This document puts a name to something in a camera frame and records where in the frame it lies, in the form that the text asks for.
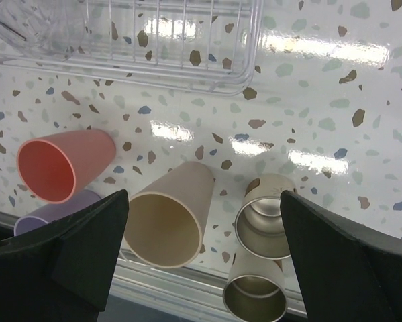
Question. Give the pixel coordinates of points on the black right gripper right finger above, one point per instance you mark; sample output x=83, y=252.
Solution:
x=345, y=270

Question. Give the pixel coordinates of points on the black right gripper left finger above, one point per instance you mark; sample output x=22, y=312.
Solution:
x=63, y=270

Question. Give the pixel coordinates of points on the steel cup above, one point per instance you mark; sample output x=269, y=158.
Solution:
x=258, y=224
x=255, y=290

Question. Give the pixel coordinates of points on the beige plastic cup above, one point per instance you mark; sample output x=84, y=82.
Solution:
x=167, y=219

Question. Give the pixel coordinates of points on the clear faceted glass cup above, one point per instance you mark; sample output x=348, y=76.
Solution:
x=43, y=29

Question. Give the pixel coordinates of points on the lilac plastic cup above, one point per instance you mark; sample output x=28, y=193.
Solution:
x=53, y=212

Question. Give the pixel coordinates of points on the coral red plastic cup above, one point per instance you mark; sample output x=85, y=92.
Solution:
x=58, y=166

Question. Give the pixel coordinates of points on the clear wire dish rack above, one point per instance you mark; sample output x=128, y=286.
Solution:
x=193, y=46

